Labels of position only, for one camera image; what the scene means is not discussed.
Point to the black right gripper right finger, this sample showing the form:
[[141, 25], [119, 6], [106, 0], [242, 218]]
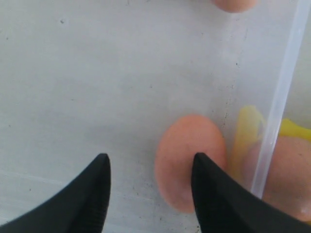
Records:
[[224, 206]]

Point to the brown egg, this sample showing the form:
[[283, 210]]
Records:
[[288, 182], [235, 6], [175, 154]]

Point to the yellow plastic egg tray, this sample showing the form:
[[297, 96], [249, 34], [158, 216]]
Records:
[[249, 130]]

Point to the clear plastic storage box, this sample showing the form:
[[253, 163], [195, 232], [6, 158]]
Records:
[[81, 77]]

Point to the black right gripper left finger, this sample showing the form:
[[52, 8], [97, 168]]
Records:
[[80, 207]]

